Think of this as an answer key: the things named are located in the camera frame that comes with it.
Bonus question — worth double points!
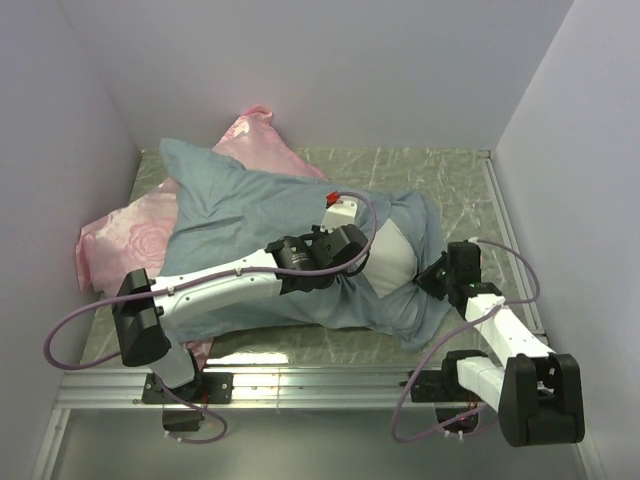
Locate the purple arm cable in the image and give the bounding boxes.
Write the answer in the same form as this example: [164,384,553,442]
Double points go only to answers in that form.
[391,238,544,444]
[44,191,379,371]

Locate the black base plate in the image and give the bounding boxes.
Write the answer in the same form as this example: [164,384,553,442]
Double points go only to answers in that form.
[141,372,233,434]
[399,368,489,435]

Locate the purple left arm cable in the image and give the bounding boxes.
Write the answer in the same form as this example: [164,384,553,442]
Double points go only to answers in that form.
[44,191,379,371]

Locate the white pillow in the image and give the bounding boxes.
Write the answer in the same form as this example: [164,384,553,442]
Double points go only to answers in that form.
[362,218,417,299]

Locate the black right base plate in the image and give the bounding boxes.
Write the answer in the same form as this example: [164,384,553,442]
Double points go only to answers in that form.
[399,368,489,435]

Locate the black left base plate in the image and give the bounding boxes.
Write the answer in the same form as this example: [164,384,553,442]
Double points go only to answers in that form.
[141,372,233,434]

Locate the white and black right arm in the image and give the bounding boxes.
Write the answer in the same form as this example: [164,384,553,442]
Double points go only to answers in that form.
[415,238,585,447]

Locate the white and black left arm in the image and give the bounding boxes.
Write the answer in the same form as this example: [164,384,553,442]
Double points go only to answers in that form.
[112,224,371,402]

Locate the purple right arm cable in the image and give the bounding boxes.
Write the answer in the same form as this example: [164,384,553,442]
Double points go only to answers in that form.
[391,238,544,444]

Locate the blue-grey pillowcase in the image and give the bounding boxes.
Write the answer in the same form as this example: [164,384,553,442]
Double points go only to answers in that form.
[160,139,449,351]

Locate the aluminium frame rail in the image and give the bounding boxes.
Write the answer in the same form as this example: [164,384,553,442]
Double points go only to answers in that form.
[34,149,587,479]

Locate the pink satin rose pillow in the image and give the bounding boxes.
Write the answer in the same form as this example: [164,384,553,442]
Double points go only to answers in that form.
[74,104,329,372]

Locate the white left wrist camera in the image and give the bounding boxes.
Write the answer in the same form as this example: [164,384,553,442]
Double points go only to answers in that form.
[320,192,358,233]

